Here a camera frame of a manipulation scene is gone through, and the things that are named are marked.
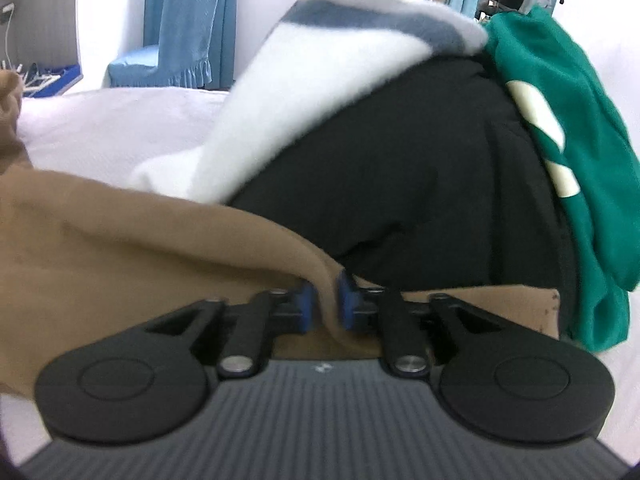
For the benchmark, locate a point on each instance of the grey wardrobe cabinet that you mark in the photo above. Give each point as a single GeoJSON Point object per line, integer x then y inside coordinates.
{"type": "Point", "coordinates": [45, 20]}

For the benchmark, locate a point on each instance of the wall charger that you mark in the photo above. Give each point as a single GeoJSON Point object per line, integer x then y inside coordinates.
{"type": "Point", "coordinates": [7, 12]}

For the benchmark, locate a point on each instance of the green garment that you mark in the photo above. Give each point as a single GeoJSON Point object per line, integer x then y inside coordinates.
{"type": "Point", "coordinates": [575, 85]}

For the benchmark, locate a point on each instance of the blue covered chair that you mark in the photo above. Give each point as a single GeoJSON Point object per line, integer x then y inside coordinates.
{"type": "Point", "coordinates": [200, 35]}

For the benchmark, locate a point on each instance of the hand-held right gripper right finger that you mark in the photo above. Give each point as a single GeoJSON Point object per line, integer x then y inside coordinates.
{"type": "Point", "coordinates": [345, 305]}

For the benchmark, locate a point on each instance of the bed with grey sheet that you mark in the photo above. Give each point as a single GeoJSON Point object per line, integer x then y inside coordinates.
{"type": "Point", "coordinates": [100, 130]}

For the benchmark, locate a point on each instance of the white grey sweater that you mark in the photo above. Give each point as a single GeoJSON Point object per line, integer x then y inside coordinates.
{"type": "Point", "coordinates": [300, 110]}

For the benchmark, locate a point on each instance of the brown hoodie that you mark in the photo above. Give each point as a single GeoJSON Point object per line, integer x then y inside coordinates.
{"type": "Point", "coordinates": [150, 260]}

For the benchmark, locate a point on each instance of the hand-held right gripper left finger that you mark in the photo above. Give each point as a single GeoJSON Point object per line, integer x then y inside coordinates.
{"type": "Point", "coordinates": [305, 305]}

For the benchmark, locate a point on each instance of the blue tray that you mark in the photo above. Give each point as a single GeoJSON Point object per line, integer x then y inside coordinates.
{"type": "Point", "coordinates": [65, 76]}

